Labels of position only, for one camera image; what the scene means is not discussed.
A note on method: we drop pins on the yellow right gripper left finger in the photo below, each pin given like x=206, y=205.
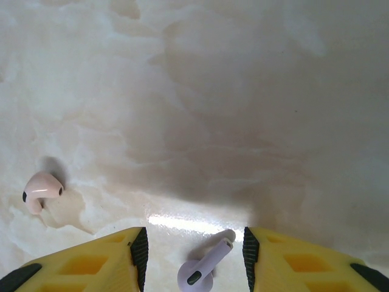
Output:
x=91, y=267

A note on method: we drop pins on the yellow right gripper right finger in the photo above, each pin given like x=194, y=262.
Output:
x=304, y=267

